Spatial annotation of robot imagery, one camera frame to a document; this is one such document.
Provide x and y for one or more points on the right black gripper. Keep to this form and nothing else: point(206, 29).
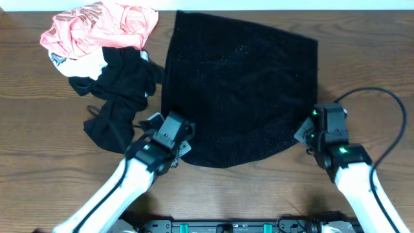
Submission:
point(301, 133)

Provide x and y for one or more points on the white printed shirt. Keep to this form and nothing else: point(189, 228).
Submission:
point(104, 64)

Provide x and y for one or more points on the black velvet skirt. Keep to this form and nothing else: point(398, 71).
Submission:
point(246, 87)

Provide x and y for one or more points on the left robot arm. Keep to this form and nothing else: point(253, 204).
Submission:
point(133, 177)

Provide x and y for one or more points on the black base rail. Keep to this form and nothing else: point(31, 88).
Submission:
point(283, 225)

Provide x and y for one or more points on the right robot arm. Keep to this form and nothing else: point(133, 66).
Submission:
point(349, 167)

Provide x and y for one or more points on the black crumpled garment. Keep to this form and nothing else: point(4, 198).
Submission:
point(125, 84)

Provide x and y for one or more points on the pink printed shirt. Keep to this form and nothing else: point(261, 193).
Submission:
point(77, 33)

